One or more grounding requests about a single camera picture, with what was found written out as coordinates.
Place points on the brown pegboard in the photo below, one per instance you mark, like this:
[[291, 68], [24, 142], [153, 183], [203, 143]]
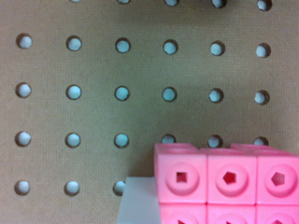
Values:
[[88, 88]]

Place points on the pink block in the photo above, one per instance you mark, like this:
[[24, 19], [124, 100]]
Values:
[[242, 184]]

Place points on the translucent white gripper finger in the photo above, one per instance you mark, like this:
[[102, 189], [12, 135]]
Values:
[[139, 202]]

